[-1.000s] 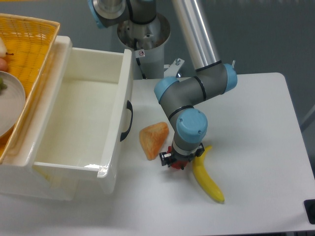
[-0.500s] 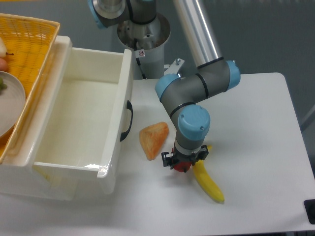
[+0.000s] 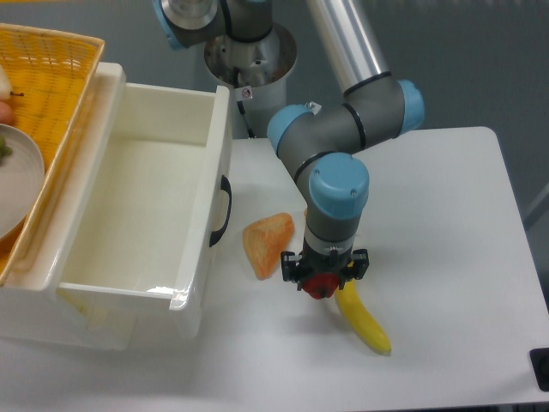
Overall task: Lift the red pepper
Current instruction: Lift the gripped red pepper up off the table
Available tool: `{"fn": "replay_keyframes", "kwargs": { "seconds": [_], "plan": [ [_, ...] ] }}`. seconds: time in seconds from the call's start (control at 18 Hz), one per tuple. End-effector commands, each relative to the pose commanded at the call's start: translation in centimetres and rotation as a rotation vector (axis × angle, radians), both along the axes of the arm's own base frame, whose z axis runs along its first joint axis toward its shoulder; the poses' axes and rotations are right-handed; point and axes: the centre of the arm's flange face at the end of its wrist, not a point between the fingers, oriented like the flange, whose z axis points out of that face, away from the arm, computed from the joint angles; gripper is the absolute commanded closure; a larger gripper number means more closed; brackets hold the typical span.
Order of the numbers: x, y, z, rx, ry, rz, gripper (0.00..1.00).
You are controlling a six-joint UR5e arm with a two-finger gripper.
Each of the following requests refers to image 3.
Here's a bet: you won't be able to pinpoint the black table corner object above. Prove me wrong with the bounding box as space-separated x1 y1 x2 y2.
529 348 549 392

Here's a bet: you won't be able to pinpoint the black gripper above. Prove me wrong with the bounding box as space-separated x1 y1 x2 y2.
281 239 370 291

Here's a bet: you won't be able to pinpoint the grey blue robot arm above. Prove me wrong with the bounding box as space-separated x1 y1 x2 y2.
153 1 425 299

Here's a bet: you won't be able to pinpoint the yellow woven basket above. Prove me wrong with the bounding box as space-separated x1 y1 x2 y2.
1 23 105 285

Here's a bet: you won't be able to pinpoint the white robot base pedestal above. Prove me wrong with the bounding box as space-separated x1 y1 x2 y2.
204 23 297 139

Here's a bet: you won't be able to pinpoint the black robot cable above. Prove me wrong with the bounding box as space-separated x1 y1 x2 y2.
233 66 257 139

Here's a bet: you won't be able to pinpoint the white pear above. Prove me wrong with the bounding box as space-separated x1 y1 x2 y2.
0 66 25 101

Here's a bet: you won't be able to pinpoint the green grapes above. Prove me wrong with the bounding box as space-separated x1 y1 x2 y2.
0 136 13 158

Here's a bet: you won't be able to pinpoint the yellow banana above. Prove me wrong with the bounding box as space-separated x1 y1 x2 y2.
335 280 392 355

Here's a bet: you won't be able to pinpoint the pink peach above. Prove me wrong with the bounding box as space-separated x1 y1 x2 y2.
0 101 15 125

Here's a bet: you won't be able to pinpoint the red pepper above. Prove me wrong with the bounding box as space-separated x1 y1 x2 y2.
302 272 340 300

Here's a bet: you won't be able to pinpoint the white round plate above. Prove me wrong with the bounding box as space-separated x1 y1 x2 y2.
1 124 45 240

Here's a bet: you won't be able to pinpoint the white plastic drawer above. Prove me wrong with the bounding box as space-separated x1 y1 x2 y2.
58 84 231 314

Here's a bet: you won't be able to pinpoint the black drawer handle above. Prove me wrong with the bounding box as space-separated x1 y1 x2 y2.
208 175 233 247

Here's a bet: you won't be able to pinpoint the white drawer cabinet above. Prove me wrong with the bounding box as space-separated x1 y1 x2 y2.
1 63 201 349

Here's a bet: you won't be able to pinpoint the orange fruit wedge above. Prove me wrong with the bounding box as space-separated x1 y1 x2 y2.
243 213 294 281

